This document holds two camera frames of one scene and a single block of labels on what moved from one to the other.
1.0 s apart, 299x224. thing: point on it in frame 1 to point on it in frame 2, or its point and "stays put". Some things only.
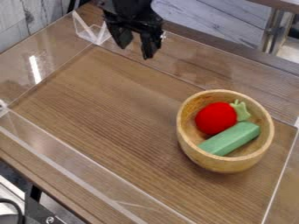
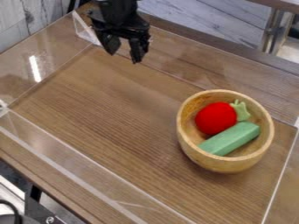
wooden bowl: [245, 155] stays put
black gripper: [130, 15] to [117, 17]
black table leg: [35, 193] stays put
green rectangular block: [230, 139] stays put
